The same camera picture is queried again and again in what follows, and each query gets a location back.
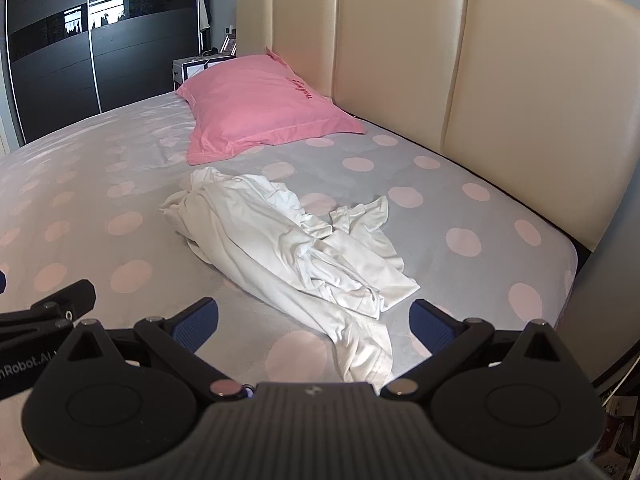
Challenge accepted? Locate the grey pink-dotted bed sheet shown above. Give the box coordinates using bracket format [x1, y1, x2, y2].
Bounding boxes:
[0, 91, 580, 466]

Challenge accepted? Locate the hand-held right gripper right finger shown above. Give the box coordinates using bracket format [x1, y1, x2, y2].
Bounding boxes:
[380, 299, 576, 402]

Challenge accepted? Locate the black sliding-door wardrobe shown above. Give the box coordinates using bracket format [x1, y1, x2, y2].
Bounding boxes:
[5, 0, 213, 145]

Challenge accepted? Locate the beige padded headboard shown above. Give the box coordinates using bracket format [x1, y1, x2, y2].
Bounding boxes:
[235, 0, 640, 386]

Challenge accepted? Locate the cream long-sleeve shirt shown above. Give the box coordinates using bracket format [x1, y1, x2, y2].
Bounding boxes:
[159, 166, 421, 383]

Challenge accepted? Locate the white nightstand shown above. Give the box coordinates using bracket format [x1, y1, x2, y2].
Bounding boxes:
[172, 55, 237, 95]

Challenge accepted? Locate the pink pillow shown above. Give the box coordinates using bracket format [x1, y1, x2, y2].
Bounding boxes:
[176, 47, 367, 167]

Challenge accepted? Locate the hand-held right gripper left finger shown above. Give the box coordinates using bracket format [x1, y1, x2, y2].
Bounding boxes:
[64, 298, 253, 402]

